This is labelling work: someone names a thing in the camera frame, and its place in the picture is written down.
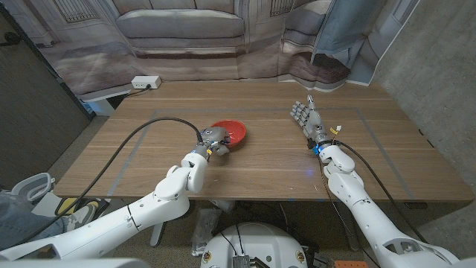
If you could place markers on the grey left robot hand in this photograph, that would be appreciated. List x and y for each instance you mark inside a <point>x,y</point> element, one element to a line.
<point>213,136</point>

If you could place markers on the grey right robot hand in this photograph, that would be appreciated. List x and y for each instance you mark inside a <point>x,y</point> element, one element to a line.
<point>313,121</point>

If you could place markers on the red speckled bowl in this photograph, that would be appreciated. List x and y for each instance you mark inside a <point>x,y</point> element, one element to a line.
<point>234,130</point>

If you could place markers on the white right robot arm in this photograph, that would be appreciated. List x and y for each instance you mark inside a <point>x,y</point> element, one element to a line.
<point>372,223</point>

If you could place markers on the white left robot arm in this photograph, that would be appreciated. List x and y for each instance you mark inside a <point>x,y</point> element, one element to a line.
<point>148,212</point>

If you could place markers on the yellow white right wrist tag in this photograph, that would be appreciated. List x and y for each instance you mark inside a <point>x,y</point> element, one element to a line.
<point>334,130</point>

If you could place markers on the grey tape outline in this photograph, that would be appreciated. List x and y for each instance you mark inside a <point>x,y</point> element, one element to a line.
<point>260,110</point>

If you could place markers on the printed sofa room backdrop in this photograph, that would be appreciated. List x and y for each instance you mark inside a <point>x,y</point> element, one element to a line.
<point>186,56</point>

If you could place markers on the white power strip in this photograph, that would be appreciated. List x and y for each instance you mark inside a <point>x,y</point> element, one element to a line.
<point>143,82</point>

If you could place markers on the clear plastic bag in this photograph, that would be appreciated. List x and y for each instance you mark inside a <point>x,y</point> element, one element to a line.
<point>204,231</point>

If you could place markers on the grey table leg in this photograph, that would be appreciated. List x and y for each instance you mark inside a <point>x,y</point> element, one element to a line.
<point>349,227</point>
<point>157,234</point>

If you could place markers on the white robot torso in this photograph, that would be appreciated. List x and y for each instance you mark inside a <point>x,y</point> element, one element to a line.
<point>256,242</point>

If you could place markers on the white low shelf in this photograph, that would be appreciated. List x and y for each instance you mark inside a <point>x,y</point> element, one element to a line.
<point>102,105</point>

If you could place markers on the orange box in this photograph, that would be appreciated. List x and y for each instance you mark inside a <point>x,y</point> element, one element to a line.
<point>351,264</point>

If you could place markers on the grey shoe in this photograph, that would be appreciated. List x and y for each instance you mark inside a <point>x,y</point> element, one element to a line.
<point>83,217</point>

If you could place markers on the yellow black foot pedal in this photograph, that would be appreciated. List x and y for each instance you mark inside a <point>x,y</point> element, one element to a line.
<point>68,206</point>

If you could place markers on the dark grey partition panel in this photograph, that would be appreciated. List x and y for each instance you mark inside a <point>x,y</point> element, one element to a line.
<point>33,111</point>

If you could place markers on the white loop-shaped plastic object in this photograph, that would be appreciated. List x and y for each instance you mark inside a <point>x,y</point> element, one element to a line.
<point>22,188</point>

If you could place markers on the person's leg in jeans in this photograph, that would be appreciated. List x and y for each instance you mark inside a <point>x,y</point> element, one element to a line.
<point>26,223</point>

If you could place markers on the black knob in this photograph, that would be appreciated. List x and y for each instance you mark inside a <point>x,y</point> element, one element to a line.
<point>11,38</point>

